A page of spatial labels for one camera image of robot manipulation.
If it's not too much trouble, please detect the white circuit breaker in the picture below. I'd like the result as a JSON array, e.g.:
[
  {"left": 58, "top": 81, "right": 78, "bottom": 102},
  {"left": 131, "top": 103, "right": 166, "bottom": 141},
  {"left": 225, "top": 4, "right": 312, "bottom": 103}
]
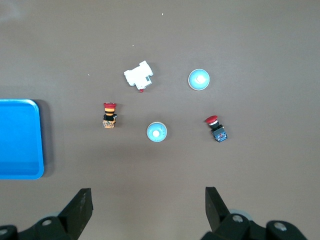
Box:
[{"left": 123, "top": 60, "right": 154, "bottom": 93}]

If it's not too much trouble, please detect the red mushroom push button switch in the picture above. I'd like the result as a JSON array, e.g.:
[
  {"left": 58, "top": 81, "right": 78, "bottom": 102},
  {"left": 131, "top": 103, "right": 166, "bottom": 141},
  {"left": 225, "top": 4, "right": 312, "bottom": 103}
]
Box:
[{"left": 204, "top": 115, "right": 229, "bottom": 144}]

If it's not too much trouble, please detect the blue plastic tray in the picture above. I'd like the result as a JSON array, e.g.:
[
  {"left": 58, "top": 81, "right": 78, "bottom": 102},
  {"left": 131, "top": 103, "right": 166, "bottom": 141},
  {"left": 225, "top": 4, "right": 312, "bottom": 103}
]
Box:
[{"left": 0, "top": 98, "right": 45, "bottom": 180}]

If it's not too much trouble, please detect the red yellow emergency stop button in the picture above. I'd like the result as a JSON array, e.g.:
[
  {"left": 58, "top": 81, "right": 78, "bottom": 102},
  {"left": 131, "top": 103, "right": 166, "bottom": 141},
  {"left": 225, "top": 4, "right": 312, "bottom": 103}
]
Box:
[{"left": 101, "top": 101, "right": 118, "bottom": 130}]

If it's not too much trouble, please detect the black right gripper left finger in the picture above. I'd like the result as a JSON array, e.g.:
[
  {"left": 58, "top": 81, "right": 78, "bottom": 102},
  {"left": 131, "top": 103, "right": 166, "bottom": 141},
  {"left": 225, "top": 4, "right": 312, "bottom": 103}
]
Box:
[{"left": 0, "top": 187, "right": 94, "bottom": 240}]

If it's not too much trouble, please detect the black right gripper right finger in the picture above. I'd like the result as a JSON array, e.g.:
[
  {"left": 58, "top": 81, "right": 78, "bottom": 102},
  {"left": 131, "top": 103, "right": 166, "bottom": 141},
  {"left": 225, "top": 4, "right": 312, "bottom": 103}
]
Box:
[{"left": 199, "top": 185, "right": 309, "bottom": 240}]

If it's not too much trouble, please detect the blue dome call bell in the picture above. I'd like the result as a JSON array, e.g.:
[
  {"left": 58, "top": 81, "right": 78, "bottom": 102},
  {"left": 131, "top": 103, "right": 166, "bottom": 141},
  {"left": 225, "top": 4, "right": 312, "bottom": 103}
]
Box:
[
  {"left": 146, "top": 121, "right": 168, "bottom": 143},
  {"left": 187, "top": 68, "right": 210, "bottom": 91}
]

